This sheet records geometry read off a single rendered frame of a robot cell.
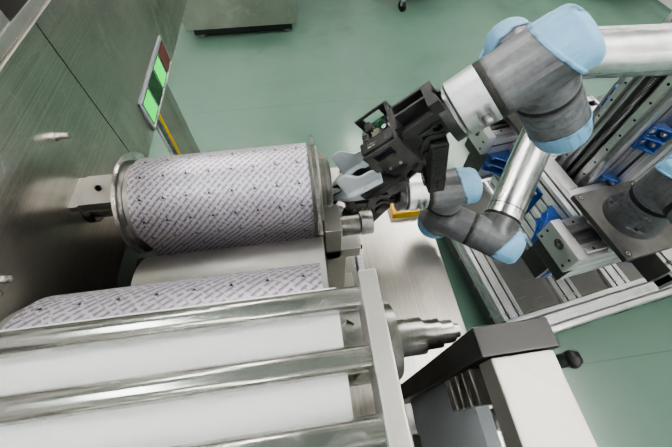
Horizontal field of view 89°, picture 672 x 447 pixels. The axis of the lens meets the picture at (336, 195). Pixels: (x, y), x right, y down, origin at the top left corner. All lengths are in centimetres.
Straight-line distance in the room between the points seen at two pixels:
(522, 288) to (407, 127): 138
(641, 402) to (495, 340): 186
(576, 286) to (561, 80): 150
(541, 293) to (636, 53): 126
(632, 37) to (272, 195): 56
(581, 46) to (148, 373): 45
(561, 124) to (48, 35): 66
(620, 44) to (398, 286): 58
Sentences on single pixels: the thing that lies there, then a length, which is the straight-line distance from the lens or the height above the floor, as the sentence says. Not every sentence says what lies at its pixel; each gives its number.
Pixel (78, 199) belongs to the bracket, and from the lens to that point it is 57.
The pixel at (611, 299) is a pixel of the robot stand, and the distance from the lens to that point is 191.
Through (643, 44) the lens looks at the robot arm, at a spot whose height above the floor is 139.
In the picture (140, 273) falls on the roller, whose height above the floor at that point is 123.
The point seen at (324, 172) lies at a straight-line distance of 49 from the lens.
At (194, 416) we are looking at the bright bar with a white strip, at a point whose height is 144.
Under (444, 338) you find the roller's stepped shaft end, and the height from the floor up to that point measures 135.
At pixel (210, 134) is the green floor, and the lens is 252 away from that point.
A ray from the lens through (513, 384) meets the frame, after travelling 25.
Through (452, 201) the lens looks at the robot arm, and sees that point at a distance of 70.
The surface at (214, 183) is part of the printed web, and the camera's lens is 47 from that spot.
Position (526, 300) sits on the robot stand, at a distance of 173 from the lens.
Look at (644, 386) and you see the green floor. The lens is 213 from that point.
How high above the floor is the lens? 166
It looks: 55 degrees down
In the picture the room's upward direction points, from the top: straight up
